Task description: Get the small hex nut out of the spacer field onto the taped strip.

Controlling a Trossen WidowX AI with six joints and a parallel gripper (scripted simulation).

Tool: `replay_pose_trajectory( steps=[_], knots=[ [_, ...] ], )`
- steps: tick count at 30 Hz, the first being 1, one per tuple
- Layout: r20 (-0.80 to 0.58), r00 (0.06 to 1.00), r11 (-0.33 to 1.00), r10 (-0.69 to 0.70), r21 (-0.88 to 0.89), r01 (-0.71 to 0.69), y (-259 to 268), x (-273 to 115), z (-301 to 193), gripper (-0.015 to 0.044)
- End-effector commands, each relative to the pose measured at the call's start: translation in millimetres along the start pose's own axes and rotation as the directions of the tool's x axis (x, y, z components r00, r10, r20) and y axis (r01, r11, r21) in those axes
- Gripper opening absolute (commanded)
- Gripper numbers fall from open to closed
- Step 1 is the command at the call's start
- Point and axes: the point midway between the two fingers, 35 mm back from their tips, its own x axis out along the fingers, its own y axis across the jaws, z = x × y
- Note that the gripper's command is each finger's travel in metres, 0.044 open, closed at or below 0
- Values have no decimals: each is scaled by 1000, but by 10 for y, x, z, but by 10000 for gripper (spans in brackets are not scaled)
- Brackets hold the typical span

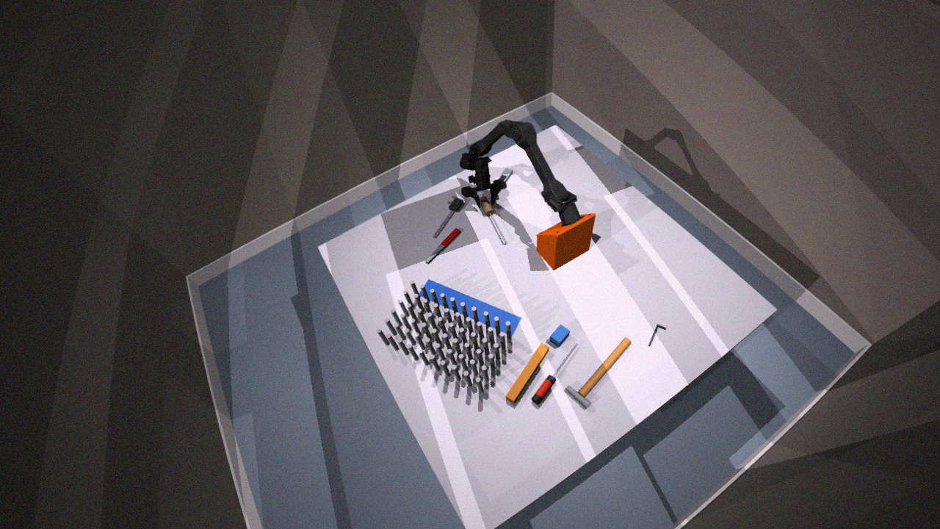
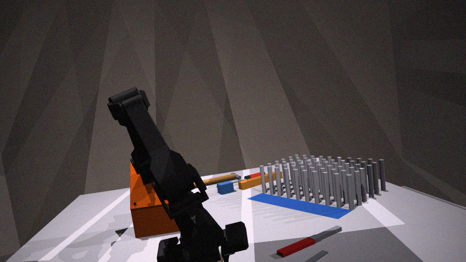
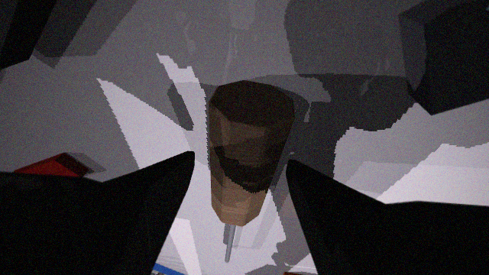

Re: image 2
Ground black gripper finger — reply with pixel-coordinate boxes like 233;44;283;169
221;247;235;262

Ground blue rectangular block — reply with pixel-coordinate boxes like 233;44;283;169
217;181;234;195

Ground orange flat bar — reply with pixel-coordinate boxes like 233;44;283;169
238;171;282;190

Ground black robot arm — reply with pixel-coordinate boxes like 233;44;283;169
107;87;224;262

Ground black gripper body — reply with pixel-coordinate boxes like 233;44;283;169
157;221;249;262

